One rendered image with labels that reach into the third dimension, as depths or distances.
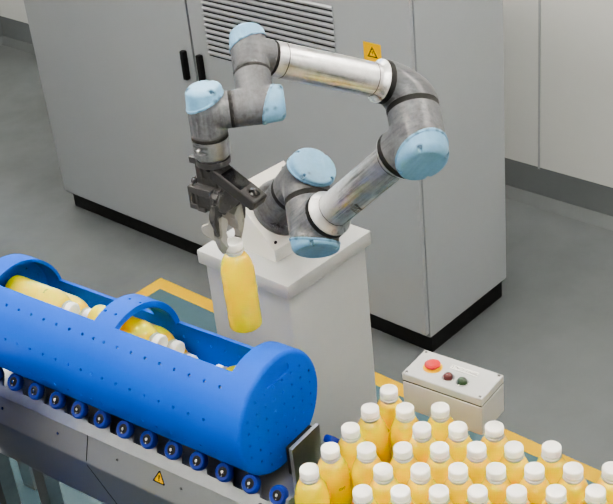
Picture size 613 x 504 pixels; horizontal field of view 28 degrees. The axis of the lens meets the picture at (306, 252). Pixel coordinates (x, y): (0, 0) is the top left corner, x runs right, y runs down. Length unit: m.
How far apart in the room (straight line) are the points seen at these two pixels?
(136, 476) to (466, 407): 0.80
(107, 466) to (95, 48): 2.66
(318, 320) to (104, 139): 2.57
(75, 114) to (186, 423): 3.14
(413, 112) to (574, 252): 2.73
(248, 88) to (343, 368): 1.10
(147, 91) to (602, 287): 2.00
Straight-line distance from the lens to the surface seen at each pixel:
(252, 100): 2.43
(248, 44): 2.51
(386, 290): 4.63
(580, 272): 5.16
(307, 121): 4.52
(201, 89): 2.43
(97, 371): 2.83
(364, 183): 2.74
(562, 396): 4.48
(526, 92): 5.52
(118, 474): 3.00
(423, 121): 2.62
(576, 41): 5.29
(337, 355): 3.27
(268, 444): 2.69
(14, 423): 3.23
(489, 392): 2.70
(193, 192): 2.54
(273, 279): 3.03
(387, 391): 2.69
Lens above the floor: 2.75
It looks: 31 degrees down
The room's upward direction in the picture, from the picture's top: 6 degrees counter-clockwise
